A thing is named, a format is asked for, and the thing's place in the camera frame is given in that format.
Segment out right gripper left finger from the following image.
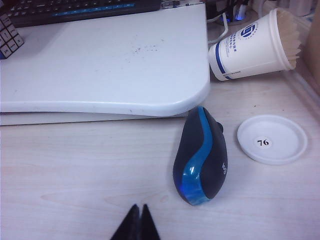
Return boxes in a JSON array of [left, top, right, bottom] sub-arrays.
[[109, 204, 141, 240]]

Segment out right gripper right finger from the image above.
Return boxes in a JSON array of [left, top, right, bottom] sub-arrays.
[[140, 203, 161, 240]]

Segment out Rubik's cube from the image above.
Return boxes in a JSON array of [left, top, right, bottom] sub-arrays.
[[0, 13, 26, 61]]

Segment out black and blue computer mouse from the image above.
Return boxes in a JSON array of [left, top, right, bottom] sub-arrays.
[[171, 105, 230, 207]]

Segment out grey riser base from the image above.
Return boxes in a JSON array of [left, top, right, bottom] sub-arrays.
[[0, 111, 187, 127]]

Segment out white round lid numbered 76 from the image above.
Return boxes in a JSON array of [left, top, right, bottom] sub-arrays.
[[236, 114, 309, 166]]

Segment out white desk riser board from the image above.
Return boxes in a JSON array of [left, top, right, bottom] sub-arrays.
[[0, 3, 212, 119]]

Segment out black computer keyboard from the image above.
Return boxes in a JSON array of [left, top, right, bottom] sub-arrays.
[[6, 0, 163, 29]]

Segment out beige pleated paper stack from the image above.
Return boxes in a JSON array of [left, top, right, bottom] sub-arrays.
[[274, 9, 304, 70]]

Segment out brown cardboard box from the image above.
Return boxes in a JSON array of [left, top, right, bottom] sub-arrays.
[[298, 0, 320, 97]]

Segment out white cable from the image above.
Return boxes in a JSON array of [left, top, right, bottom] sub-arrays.
[[207, 0, 266, 45]]

